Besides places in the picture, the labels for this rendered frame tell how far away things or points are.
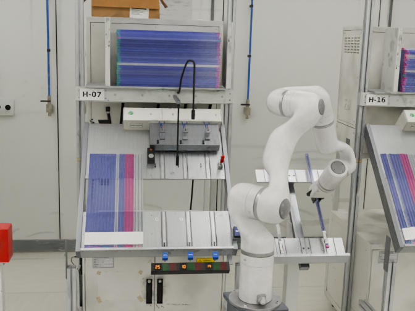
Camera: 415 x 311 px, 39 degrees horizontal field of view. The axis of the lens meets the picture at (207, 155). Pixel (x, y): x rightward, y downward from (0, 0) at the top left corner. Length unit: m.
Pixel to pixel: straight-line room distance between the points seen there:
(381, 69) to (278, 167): 1.44
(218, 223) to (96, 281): 0.69
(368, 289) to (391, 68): 1.15
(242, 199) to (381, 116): 1.51
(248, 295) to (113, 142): 1.15
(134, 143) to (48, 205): 1.81
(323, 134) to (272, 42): 2.24
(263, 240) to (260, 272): 0.11
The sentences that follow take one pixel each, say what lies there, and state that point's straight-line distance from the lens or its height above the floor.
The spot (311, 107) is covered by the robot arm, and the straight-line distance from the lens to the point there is 2.08.
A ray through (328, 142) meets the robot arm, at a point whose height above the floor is 1.24.
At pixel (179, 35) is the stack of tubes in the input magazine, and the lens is 2.89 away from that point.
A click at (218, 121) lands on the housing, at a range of 2.92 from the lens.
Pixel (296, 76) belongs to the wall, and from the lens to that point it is 4.56.
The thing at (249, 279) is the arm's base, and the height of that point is 0.80.
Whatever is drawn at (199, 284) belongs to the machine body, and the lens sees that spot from 3.00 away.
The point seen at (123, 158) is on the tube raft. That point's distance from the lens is 2.83.
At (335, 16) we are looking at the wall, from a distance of 4.64.
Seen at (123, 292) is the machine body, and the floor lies 0.39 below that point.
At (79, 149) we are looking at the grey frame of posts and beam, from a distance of 3.00.
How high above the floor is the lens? 1.61
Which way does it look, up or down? 11 degrees down
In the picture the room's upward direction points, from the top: 2 degrees clockwise
